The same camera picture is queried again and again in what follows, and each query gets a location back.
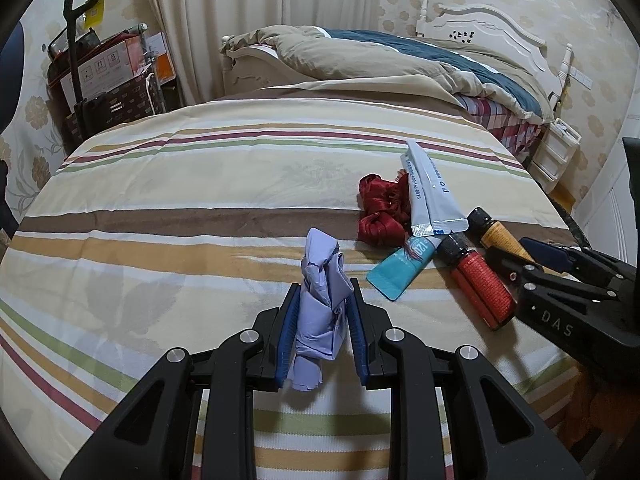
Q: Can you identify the wall socket plate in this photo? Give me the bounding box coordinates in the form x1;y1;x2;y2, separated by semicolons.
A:
570;66;592;90

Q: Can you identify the amber bottle gold label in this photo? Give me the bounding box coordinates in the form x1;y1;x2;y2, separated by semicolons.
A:
465;207;561;283

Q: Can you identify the red labelled dark bottle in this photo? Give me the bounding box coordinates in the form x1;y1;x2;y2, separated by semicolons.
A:
437;233;515;330

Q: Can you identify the cream curtain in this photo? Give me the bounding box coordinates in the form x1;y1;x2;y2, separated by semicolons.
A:
149;0;380;104

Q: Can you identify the blue standing fan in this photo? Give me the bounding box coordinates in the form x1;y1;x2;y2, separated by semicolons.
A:
0;22;25;238

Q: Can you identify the blue beige duvet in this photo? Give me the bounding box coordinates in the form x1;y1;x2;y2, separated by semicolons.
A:
220;25;553;124

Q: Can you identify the white orange box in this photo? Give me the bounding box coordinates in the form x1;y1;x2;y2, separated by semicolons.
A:
145;32;176;84

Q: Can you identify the white toothpaste tube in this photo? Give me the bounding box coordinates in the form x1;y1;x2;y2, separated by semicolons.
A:
400;141;469;237

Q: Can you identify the black hand trolley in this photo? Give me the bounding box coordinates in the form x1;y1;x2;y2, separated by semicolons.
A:
63;0;99;139

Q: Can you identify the plaid bed sheet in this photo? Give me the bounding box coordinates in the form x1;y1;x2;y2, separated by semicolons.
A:
454;94;542;156

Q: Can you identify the cardboard box with labels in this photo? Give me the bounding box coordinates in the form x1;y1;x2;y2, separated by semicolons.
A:
78;36;145;100

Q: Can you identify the dark red ribbon bundle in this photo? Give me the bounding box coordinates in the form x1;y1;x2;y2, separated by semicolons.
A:
358;171;411;248

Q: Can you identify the white bed headboard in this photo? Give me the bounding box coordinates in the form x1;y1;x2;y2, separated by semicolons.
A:
416;0;574;108

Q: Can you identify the striped table cloth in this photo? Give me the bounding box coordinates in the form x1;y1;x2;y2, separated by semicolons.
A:
1;76;573;479

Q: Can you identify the white drawer unit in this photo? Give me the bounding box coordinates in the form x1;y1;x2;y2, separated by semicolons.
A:
528;118;582;193

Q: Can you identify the teal cream tube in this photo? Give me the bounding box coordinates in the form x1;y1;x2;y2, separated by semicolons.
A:
367;236;442;301

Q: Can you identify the white bed footboard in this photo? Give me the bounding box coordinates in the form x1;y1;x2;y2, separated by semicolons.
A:
220;36;314;96

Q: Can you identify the dark patterned storage basket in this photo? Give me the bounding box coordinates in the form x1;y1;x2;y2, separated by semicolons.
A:
62;70;166;146

